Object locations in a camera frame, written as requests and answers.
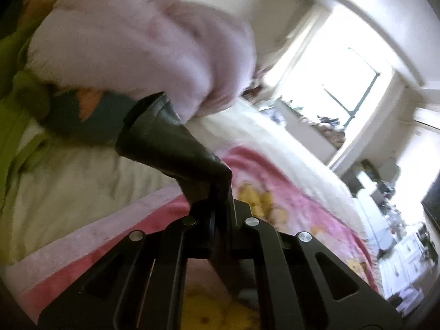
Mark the teal and orange printed cloth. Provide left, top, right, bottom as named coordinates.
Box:
left=45, top=87, right=138, bottom=147

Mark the green cloth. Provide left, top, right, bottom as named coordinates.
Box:
left=0, top=17, right=52, bottom=210

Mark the beige knit blanket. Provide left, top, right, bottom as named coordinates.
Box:
left=192, top=100, right=370, bottom=238

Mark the white curtain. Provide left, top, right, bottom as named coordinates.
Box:
left=261, top=5, right=327, bottom=88

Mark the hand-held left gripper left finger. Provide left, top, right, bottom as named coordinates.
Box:
left=37, top=209, right=216, bottom=330

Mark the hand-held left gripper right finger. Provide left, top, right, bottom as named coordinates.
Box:
left=215, top=199, right=404, bottom=330

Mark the pink printed blanket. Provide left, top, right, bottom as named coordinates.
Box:
left=21, top=146, right=380, bottom=330

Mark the black leather garment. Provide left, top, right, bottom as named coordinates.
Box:
left=114, top=92, right=233, bottom=210

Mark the window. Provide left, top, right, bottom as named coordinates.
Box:
left=275, top=3, right=396, bottom=134

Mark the white drawer cabinet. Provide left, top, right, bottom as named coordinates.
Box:
left=376, top=223, right=435, bottom=317

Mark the black television screen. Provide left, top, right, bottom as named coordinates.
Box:
left=421, top=170, right=440, bottom=234

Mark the white bed sheet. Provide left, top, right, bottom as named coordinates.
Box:
left=0, top=124, right=193, bottom=265

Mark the pile of windowsill clutter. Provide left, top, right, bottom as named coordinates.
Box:
left=258, top=98, right=348, bottom=153

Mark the light pink fluffy garment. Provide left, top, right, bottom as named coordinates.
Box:
left=26, top=0, right=257, bottom=124

